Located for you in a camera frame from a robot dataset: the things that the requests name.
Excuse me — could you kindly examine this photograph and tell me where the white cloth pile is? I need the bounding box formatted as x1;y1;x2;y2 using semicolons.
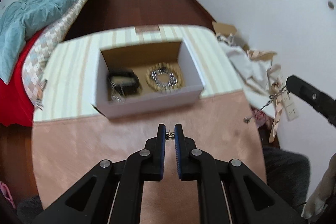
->
216;34;275;118

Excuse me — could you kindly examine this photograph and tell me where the pink slipper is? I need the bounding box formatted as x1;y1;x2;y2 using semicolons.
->
0;181;16;210

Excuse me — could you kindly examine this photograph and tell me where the white cardboard jewelry box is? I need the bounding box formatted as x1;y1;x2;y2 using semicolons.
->
92;39;206;119

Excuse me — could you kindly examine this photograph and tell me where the checkered mattress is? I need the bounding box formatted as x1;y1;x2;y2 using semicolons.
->
22;0;88;110

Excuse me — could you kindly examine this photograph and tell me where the striped tablecloth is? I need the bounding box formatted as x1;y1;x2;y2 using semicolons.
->
33;25;243;123

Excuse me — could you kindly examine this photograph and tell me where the dark fluffy garment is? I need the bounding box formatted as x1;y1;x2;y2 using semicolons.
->
262;146;310;214

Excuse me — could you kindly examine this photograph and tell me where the red white plastic bag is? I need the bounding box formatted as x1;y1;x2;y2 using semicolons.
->
251;107;273;129

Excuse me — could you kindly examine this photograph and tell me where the thin silver necklace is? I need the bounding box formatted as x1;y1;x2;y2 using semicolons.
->
243;84;289;124

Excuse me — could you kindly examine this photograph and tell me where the black bracelet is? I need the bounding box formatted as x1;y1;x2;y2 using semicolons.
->
107;70;142;98

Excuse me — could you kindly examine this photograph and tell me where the brown cardboard box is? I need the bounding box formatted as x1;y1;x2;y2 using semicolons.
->
212;21;237;37

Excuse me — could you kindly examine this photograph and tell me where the red bed sheet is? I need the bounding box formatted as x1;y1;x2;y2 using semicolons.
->
1;29;44;127

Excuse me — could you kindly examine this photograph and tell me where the white power strip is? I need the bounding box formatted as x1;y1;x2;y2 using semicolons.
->
281;92;299;122

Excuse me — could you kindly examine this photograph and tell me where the brown leather label patch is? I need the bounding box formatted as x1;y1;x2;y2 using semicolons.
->
134;25;160;35

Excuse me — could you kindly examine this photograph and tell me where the light blue fluffy blanket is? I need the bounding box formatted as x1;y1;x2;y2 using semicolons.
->
1;0;77;84

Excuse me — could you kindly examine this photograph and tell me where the wooden bead bracelet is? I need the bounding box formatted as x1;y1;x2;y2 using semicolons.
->
144;62;184;92

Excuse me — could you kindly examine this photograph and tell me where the thin silver chain bracelet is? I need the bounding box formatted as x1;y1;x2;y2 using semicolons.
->
109;82;127;103

